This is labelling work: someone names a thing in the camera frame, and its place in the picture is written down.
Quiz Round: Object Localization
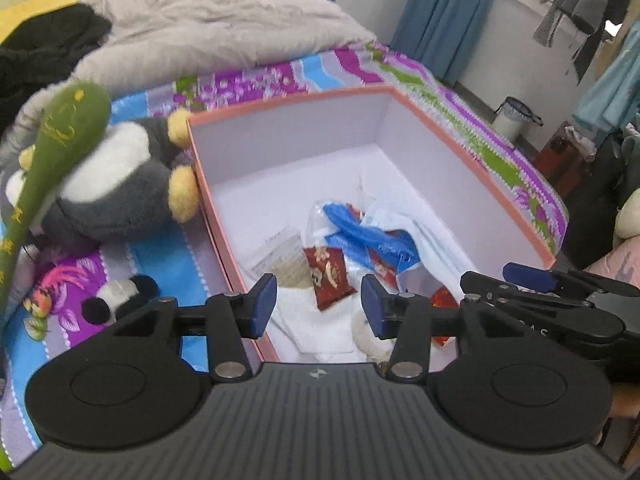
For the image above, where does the floral striped bedsheet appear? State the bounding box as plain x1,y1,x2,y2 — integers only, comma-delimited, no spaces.
0,42,571,467

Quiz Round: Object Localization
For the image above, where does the blue curtain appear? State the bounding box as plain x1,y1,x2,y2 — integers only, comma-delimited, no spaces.
389,0,502,87

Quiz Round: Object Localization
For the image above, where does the pink garment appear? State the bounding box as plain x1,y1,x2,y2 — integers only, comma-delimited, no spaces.
584,239,640,287

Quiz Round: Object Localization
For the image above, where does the grey penguin plush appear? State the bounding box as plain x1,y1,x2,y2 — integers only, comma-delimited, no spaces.
4,109,202,247

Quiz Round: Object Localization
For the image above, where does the red stool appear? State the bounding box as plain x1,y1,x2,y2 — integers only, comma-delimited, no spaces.
534,121,597,197

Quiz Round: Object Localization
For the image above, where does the small panda plush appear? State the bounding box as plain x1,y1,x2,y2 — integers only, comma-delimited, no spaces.
81,274,160,326

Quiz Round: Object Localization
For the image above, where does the green plush stick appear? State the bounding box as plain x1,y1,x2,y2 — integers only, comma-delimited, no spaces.
0,81,112,468

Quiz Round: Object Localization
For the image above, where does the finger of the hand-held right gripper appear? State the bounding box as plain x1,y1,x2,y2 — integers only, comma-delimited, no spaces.
459,271,507,306
502,262,592,289

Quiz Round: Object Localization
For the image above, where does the white waffle cloth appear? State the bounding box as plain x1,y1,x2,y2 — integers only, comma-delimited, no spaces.
272,284,372,364

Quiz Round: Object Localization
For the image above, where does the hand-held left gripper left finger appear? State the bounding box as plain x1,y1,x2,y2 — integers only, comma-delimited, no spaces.
111,273,279,383

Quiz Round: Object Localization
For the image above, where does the light blue garment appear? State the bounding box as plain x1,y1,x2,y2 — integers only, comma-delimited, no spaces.
572,29,640,134

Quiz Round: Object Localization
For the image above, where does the pink cardboard box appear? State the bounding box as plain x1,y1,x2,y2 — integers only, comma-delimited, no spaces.
187,85,557,364

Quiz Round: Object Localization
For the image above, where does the black garment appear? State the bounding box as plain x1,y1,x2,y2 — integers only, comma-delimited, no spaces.
0,3,113,132

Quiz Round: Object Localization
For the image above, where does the grey blanket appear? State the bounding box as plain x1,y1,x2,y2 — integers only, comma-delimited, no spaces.
14,0,377,127

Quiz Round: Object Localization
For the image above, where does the shiny red snack packet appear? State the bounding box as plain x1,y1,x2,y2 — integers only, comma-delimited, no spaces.
429,285,462,347

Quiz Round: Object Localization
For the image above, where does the blue plastic bag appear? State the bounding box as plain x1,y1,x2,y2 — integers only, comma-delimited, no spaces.
322,202,419,267

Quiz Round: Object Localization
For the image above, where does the white trash bin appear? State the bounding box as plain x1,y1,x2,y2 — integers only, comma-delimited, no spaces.
492,95,544,144

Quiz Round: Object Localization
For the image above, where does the brown snack packet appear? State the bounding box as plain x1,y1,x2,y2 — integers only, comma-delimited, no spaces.
302,246,349,309

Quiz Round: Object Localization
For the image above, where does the fuzzy beige hair tie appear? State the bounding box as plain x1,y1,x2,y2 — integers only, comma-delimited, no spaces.
350,310,397,362

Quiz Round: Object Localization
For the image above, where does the blue face mask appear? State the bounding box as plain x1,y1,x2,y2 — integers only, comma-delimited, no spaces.
360,189,477,292

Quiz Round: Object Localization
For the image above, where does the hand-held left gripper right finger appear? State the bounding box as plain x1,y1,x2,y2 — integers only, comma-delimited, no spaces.
360,274,522,381

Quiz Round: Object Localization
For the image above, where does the yellow cloth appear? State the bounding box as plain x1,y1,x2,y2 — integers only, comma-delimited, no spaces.
0,0,102,42

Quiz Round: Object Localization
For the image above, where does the pink feather toy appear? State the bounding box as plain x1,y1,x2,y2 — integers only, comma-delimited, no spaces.
22,264,102,342

